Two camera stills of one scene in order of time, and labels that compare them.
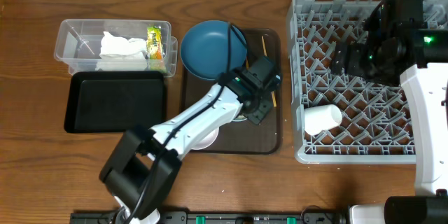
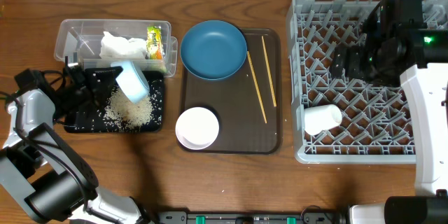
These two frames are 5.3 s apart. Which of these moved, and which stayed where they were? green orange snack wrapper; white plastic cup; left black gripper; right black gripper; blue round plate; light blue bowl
Moved: light blue bowl; left black gripper
Stayed: white plastic cup; blue round plate; right black gripper; green orange snack wrapper
